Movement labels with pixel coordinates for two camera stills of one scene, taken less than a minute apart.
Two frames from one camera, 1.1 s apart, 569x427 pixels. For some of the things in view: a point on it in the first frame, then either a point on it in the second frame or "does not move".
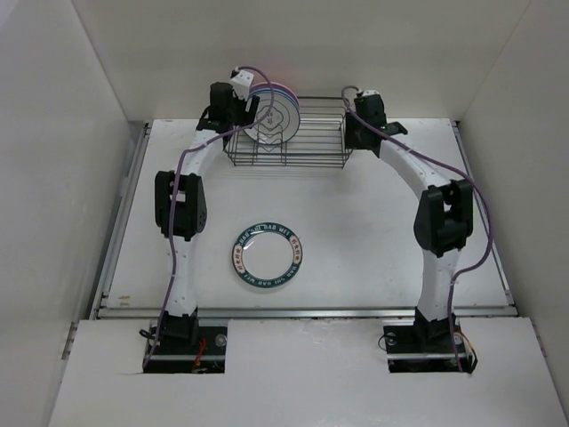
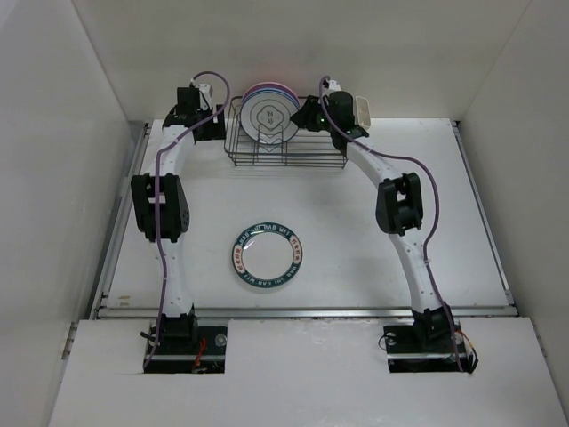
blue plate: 260,91 does not move
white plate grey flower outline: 281,124 does not move
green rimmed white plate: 267,254 does not move
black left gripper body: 236,114 -> 212,131
